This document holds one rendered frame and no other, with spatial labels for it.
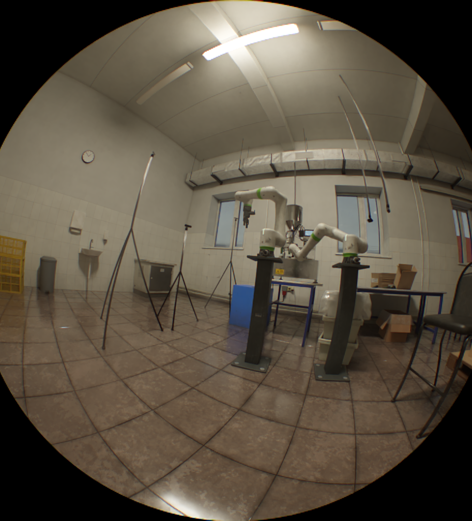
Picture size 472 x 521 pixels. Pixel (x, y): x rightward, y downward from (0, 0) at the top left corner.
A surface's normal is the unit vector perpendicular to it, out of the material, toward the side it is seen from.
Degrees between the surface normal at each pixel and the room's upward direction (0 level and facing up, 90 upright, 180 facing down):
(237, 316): 90
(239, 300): 90
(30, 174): 90
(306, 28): 180
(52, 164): 90
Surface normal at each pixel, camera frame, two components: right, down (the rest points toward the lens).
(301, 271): -0.47, -0.12
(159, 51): -0.11, 0.99
